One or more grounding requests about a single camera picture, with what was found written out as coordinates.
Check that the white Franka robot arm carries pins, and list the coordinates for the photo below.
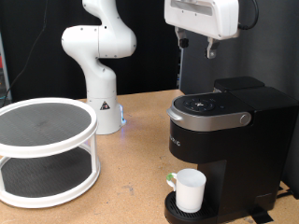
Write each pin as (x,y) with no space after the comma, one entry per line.
(99,40)

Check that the grey metal frame post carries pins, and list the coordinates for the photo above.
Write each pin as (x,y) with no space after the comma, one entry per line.
(4,77)
(181,68)

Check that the black tape strip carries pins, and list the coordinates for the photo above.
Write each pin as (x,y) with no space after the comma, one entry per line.
(260,216)

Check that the white mug with green tape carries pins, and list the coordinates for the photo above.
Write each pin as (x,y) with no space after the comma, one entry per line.
(190,193)

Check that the white two-tier turntable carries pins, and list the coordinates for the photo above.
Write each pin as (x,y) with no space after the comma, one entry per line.
(46,140)

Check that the black Keurig coffee machine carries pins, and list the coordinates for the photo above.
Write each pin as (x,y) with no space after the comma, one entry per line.
(236,137)

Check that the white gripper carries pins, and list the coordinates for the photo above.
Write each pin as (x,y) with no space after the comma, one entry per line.
(202,18)

